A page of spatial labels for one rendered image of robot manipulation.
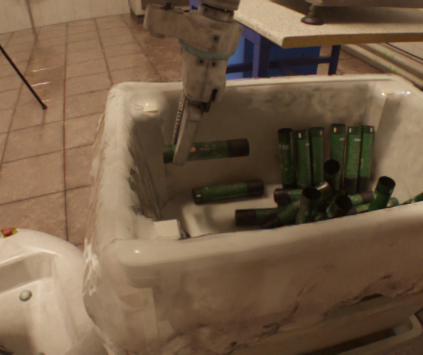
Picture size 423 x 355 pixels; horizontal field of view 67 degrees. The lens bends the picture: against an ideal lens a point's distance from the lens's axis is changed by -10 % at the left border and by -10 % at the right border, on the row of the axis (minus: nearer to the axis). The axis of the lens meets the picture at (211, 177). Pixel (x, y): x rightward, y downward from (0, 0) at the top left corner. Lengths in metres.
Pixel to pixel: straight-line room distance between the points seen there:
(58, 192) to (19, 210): 0.19
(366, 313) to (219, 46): 0.47
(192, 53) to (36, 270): 0.60
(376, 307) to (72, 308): 0.55
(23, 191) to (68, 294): 0.97
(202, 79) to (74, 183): 1.18
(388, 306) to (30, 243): 0.75
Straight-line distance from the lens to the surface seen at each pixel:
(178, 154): 0.57
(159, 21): 0.49
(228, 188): 0.73
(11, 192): 1.69
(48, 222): 1.46
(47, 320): 0.81
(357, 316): 0.61
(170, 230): 0.39
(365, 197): 0.77
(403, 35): 0.98
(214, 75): 0.50
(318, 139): 0.73
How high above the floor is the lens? 0.95
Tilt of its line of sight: 39 degrees down
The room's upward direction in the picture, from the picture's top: straight up
